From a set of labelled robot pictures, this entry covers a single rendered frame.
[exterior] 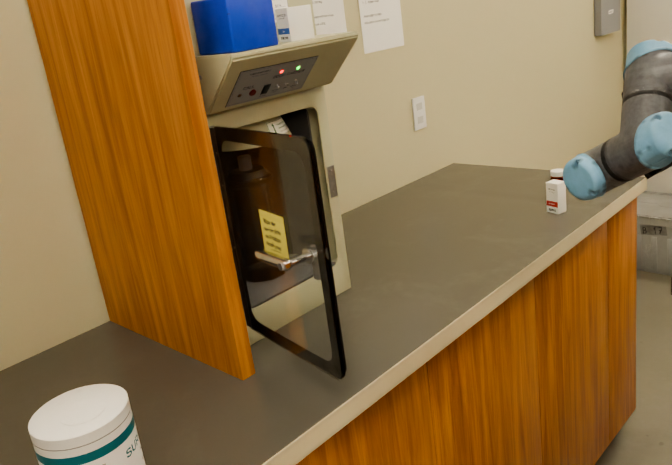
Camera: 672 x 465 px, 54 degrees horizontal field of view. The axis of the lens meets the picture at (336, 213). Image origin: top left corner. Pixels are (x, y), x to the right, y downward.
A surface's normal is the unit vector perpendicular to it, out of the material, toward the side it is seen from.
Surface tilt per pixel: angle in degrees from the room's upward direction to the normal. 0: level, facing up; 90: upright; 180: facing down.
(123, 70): 90
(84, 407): 0
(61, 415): 0
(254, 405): 0
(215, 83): 90
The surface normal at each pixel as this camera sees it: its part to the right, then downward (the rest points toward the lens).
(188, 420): -0.13, -0.95
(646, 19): -0.67, 0.30
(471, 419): 0.73, 0.11
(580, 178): -0.82, 0.36
